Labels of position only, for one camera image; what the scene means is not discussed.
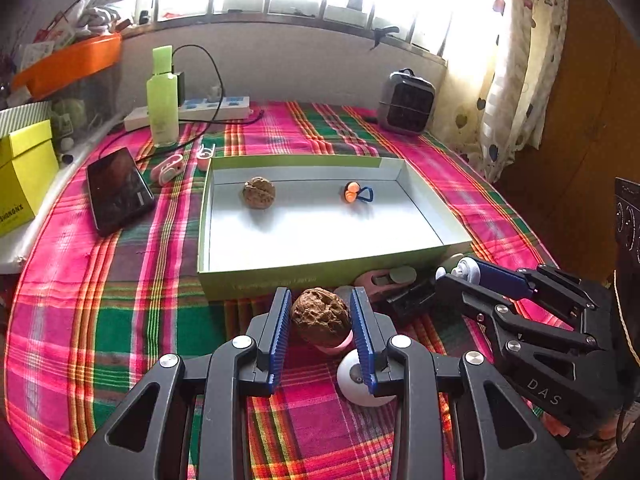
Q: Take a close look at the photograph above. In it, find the person's right hand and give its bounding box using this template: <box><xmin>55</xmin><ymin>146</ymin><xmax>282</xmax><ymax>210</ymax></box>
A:
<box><xmin>540</xmin><ymin>410</ymin><xmax>636</xmax><ymax>450</ymax></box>

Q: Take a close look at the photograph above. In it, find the clear round plastic jar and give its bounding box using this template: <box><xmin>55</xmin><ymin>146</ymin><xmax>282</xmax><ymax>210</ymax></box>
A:
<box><xmin>333</xmin><ymin>285</ymin><xmax>354</xmax><ymax>307</ymax></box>

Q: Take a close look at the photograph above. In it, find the green white cardboard tray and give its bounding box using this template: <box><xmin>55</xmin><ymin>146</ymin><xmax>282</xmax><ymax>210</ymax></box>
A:
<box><xmin>196</xmin><ymin>155</ymin><xmax>472</xmax><ymax>301</ymax></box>

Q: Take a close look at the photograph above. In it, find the black phone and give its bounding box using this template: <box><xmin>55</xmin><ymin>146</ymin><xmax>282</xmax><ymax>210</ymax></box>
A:
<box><xmin>86</xmin><ymin>148</ymin><xmax>155</xmax><ymax>237</ymax></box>

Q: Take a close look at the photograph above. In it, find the light brown walnut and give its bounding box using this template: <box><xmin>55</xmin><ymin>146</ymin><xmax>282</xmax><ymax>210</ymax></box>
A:
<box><xmin>290</xmin><ymin>287</ymin><xmax>352</xmax><ymax>348</ymax></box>

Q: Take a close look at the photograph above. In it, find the orange plastic tray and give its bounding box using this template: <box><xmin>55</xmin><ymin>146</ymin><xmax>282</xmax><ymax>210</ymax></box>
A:
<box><xmin>11</xmin><ymin>34</ymin><xmax>122</xmax><ymax>101</ymax></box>

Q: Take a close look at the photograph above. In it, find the pink clip green pad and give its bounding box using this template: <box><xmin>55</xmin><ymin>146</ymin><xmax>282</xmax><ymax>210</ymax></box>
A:
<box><xmin>354</xmin><ymin>266</ymin><xmax>418</xmax><ymax>302</ymax></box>

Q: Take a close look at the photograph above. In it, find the heart patterned curtain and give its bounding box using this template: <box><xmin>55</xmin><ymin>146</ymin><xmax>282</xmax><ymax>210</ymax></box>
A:
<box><xmin>432</xmin><ymin>0</ymin><xmax>568</xmax><ymax>182</ymax></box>

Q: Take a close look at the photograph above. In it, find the white power strip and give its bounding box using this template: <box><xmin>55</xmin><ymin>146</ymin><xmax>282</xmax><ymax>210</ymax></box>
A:
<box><xmin>124</xmin><ymin>96</ymin><xmax>252</xmax><ymax>131</ymax></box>

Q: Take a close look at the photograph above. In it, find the orange earplugs blue cord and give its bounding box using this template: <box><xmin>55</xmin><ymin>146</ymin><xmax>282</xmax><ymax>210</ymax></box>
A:
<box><xmin>342</xmin><ymin>180</ymin><xmax>376</xmax><ymax>205</ymax></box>

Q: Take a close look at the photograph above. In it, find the striped gift box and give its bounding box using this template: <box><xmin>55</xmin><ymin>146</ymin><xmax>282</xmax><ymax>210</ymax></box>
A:
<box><xmin>0</xmin><ymin>101</ymin><xmax>51</xmax><ymax>138</ymax></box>

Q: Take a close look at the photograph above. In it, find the black charger with cable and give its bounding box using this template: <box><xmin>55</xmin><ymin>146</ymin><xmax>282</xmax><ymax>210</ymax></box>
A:
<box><xmin>106</xmin><ymin>42</ymin><xmax>265</xmax><ymax>164</ymax></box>

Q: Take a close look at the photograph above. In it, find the black rectangular device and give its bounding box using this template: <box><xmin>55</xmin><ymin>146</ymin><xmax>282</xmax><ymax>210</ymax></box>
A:
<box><xmin>383</xmin><ymin>278</ymin><xmax>435</xmax><ymax>323</ymax></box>

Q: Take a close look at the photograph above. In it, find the light green plastic bottle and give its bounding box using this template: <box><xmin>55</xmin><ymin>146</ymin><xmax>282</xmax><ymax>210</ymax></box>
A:
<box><xmin>146</xmin><ymin>46</ymin><xmax>179</xmax><ymax>148</ymax></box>

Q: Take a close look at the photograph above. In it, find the white panda-face round gadget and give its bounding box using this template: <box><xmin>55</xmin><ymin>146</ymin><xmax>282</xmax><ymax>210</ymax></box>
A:
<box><xmin>336</xmin><ymin>350</ymin><xmax>396</xmax><ymax>408</ymax></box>

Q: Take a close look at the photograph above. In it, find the yellow cardboard box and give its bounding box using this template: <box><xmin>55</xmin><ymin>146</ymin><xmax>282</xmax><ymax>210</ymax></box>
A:
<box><xmin>0</xmin><ymin>119</ymin><xmax>60</xmax><ymax>236</ymax></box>

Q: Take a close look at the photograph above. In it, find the pink plaid tablecloth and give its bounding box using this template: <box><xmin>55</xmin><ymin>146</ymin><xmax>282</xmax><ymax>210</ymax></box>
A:
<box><xmin>1</xmin><ymin>102</ymin><xmax>550</xmax><ymax>479</ymax></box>

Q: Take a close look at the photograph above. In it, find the green white spool holder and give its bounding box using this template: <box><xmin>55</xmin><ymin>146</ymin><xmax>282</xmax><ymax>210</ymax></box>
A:
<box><xmin>440</xmin><ymin>254</ymin><xmax>464</xmax><ymax>273</ymax></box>

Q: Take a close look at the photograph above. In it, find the small white knob hook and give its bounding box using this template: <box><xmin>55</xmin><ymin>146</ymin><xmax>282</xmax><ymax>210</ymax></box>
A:
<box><xmin>435</xmin><ymin>257</ymin><xmax>482</xmax><ymax>285</ymax></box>

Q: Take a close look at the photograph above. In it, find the dark brown walnut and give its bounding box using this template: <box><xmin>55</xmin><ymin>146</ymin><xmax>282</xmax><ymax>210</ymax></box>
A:
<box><xmin>242</xmin><ymin>177</ymin><xmax>276</xmax><ymax>210</ymax></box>

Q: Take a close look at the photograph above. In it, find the pink clip near phone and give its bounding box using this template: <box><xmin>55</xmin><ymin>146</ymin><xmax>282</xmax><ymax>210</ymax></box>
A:
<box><xmin>151</xmin><ymin>154</ymin><xmax>186</xmax><ymax>186</ymax></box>

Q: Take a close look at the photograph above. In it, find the grey space heater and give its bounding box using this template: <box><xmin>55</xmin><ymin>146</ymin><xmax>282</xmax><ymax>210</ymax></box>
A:
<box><xmin>376</xmin><ymin>67</ymin><xmax>436</xmax><ymax>136</ymax></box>

